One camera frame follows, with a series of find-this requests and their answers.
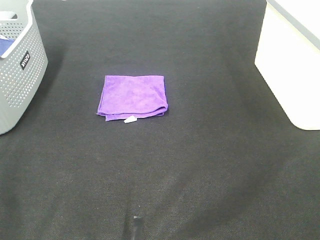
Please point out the grey perforated plastic basket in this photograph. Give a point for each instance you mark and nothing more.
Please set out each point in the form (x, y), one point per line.
(23, 65)

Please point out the blue cloth in basket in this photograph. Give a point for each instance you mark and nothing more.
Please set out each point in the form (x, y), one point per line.
(5, 43)

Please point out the purple folded microfiber towel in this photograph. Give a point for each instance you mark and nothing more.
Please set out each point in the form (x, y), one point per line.
(138, 96)

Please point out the white plastic storage box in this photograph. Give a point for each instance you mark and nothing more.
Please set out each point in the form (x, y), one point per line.
(288, 58)

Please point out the black table mat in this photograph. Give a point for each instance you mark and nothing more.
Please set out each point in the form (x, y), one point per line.
(223, 163)

